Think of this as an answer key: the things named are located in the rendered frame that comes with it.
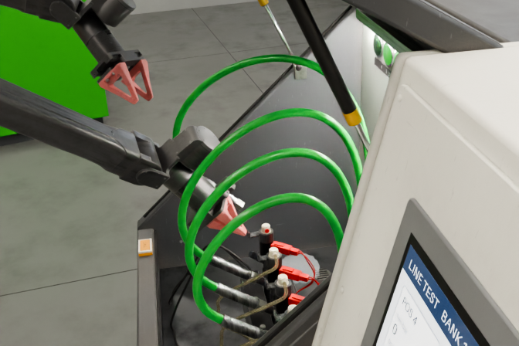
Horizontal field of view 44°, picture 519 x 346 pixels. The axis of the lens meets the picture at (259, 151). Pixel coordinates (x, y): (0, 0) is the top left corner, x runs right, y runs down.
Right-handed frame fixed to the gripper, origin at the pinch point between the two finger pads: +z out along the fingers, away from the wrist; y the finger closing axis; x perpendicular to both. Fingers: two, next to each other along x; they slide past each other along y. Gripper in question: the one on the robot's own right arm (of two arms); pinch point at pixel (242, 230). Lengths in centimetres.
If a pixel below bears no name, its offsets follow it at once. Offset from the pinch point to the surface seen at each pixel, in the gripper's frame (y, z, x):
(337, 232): 21.5, 1.5, -21.6
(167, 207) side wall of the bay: -22.4, -6.1, 27.0
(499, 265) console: 44, -7, -60
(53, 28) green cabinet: -132, -74, 289
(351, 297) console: 24.0, 0.0, -40.0
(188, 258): 0.2, -9.5, -18.8
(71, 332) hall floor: -137, 23, 96
